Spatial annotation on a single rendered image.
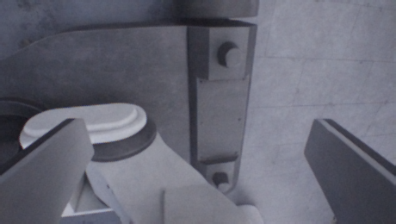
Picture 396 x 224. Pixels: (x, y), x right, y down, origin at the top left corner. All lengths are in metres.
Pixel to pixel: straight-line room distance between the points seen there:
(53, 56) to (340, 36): 0.85
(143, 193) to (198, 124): 0.26
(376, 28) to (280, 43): 0.39
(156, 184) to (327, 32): 0.72
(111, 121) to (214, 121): 0.26
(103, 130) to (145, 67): 0.17
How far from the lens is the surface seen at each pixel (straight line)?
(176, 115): 0.51
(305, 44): 0.79
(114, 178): 0.33
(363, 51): 0.98
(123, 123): 0.35
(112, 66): 0.47
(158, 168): 0.32
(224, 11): 0.43
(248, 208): 1.13
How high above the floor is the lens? 0.61
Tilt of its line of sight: 59 degrees down
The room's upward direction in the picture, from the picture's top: 159 degrees clockwise
